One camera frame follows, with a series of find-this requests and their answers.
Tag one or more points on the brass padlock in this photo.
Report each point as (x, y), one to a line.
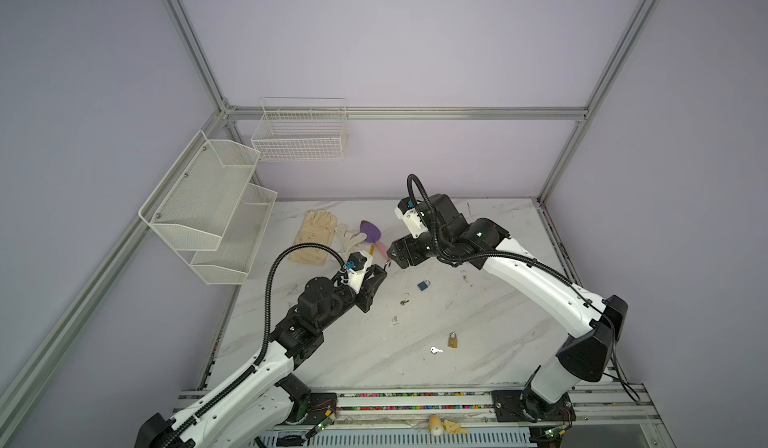
(453, 340)

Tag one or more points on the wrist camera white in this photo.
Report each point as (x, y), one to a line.
(356, 268)
(410, 216)

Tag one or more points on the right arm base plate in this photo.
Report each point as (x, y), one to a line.
(524, 406)

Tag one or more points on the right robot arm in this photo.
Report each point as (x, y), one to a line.
(593, 323)

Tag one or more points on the lower white mesh shelf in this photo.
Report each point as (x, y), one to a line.
(231, 264)

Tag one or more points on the white wire basket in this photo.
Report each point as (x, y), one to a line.
(301, 129)

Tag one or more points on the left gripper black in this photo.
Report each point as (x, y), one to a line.
(368, 290)

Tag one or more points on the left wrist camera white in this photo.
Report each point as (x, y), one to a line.
(356, 268)

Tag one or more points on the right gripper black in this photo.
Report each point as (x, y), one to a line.
(404, 245)

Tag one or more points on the white knit glove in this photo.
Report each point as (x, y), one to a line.
(351, 240)

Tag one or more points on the beige leather glove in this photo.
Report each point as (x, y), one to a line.
(318, 227)

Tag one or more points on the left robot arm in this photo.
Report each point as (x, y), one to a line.
(264, 391)

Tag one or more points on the purple pink trowel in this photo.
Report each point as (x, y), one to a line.
(373, 236)

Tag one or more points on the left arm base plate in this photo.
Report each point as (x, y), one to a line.
(312, 409)

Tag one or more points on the aluminium rail frame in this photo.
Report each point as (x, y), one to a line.
(605, 417)

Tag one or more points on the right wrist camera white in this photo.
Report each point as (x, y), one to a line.
(410, 216)

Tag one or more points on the beige toy on rail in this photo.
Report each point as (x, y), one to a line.
(438, 427)

